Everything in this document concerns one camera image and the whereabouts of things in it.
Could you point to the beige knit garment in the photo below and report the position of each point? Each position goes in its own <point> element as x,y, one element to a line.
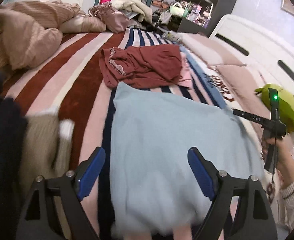
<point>41,140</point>

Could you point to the light blue garment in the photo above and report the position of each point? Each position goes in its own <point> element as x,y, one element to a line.
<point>167,142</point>

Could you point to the cream blanket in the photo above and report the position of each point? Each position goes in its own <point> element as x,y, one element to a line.
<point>132,5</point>

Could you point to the pink garment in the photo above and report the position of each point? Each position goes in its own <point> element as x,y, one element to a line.
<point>185,76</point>

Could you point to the dark navy clothes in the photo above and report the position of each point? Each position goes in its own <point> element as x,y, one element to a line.
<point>2,142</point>

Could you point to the maroon garment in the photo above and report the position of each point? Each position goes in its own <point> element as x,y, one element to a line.
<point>142,65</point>

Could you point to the white bed headboard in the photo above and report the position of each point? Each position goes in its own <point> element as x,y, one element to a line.
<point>261,45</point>

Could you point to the striped blanket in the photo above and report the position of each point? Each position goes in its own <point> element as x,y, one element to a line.
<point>69,62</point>

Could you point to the dark bookshelf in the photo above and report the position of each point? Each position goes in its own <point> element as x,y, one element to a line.
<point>227,0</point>

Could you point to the brown duvet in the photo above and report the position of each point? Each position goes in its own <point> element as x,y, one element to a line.
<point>29,27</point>

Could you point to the mauve satin cloth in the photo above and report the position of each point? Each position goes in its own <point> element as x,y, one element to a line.
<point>112,17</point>

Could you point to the pink ribbed pillow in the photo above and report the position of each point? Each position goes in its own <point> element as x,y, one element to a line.
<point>241,85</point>

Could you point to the green plush toy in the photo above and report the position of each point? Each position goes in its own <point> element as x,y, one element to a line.
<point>293,115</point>

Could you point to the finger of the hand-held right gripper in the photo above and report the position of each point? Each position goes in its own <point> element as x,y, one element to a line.
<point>241,114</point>

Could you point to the pale green bag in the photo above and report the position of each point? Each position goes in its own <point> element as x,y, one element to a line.
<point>178,8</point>

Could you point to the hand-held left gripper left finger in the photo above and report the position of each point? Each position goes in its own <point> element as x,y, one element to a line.
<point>92,173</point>

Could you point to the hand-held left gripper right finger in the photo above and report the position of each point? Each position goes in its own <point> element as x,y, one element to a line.
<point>202,173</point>

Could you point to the person's right hand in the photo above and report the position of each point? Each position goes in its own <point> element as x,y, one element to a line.
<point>285,160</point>

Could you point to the white printed blanket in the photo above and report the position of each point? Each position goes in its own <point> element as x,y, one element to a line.
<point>212,76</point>

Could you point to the beige striped pillow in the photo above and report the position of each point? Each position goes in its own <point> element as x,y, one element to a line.
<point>84,25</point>

